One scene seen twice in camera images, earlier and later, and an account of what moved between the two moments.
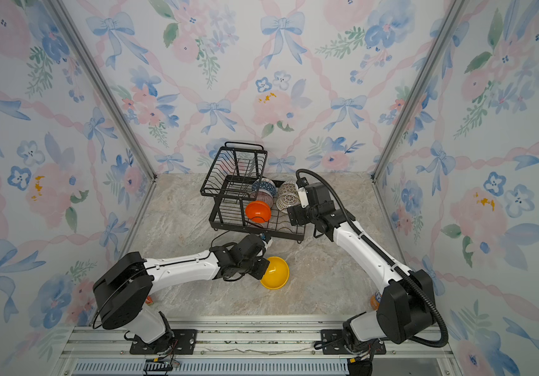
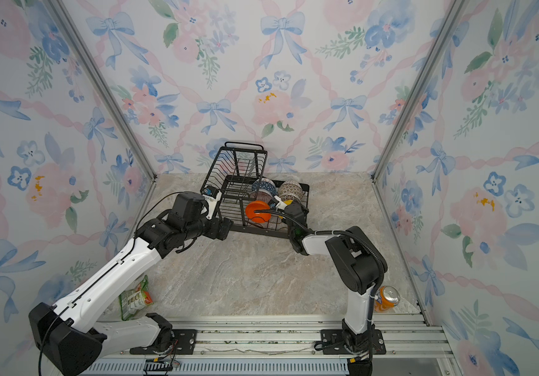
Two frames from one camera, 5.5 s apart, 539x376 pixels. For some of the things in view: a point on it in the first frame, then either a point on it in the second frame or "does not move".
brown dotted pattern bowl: [288, 189] does not move
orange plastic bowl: [258, 211] does not move
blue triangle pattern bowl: [265, 184] does not move
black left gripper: [264, 263] → [215, 232]
